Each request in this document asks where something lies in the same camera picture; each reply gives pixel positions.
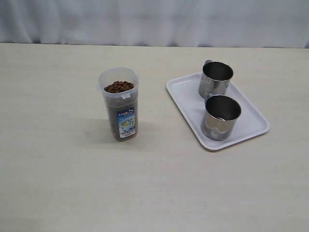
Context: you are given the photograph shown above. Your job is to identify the white backdrop curtain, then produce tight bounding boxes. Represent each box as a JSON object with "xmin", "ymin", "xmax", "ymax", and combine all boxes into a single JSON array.
[{"xmin": 0, "ymin": 0, "xmax": 309, "ymax": 48}]

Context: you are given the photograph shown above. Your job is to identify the clear plastic container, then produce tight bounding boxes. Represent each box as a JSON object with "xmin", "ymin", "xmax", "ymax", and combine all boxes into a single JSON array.
[{"xmin": 98, "ymin": 67, "xmax": 139, "ymax": 141}]

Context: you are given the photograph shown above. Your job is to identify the white plastic tray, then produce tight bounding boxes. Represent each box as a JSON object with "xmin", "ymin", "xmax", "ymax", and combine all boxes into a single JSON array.
[{"xmin": 166, "ymin": 72, "xmax": 270, "ymax": 151}]

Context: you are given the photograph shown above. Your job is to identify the steel mug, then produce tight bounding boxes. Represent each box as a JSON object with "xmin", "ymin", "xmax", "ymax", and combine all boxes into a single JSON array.
[
  {"xmin": 198, "ymin": 60, "xmax": 234, "ymax": 99},
  {"xmin": 200, "ymin": 92, "xmax": 242, "ymax": 141}
]

